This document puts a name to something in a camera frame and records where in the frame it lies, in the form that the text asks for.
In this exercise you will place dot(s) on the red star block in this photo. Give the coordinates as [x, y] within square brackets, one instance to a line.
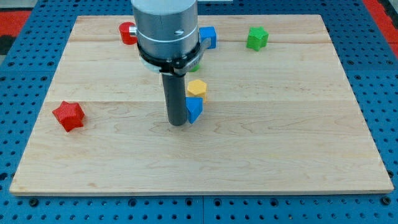
[69, 115]

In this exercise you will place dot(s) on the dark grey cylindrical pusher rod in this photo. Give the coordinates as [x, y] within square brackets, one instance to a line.
[175, 99]

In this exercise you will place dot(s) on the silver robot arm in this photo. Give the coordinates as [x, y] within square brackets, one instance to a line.
[169, 43]

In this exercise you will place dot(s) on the wooden board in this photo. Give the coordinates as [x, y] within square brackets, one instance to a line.
[279, 121]

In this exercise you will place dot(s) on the black clamp ring mount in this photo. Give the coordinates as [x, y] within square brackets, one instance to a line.
[177, 67]

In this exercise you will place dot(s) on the blue triangle block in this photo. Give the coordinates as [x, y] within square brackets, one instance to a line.
[194, 107]

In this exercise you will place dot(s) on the red cylinder block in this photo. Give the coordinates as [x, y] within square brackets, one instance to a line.
[127, 33]

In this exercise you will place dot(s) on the green block behind arm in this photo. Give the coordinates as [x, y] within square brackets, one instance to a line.
[195, 68]

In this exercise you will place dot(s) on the yellow hexagon block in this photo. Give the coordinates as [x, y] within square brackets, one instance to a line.
[197, 88]

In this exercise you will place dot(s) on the blue cube block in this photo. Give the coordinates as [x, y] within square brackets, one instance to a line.
[208, 33]

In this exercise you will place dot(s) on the green star block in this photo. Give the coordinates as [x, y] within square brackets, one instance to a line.
[257, 38]

